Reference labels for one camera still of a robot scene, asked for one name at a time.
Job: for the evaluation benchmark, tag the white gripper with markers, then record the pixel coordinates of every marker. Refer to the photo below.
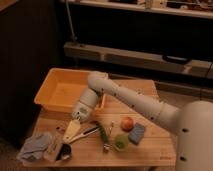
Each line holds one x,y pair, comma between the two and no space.
80,112

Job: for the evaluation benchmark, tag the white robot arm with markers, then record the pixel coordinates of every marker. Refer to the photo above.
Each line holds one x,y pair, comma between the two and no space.
192,124

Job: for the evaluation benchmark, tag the green plastic cup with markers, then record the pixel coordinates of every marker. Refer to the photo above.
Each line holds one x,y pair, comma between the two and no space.
121,142

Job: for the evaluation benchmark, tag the grey crumpled cloth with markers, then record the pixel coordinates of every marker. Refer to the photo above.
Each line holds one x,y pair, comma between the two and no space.
34,147

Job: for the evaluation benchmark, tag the green chili pepper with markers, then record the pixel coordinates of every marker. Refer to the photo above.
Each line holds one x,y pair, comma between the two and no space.
102,131

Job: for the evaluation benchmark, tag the yellow plastic bin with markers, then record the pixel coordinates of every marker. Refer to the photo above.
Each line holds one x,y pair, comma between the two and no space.
61,89

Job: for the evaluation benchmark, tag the wooden table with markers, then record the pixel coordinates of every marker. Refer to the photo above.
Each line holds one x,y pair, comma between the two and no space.
155,149

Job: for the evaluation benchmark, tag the red apple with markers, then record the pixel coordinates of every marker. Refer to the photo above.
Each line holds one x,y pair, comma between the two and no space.
127,123

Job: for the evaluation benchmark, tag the blue sponge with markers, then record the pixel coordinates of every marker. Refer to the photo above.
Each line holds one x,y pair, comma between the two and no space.
136,134

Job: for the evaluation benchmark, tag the vertical metal pole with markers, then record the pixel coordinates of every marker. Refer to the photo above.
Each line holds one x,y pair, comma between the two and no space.
73,36

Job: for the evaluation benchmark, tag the grey metal shelf rail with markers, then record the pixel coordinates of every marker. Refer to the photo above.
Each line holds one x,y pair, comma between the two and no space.
194,68

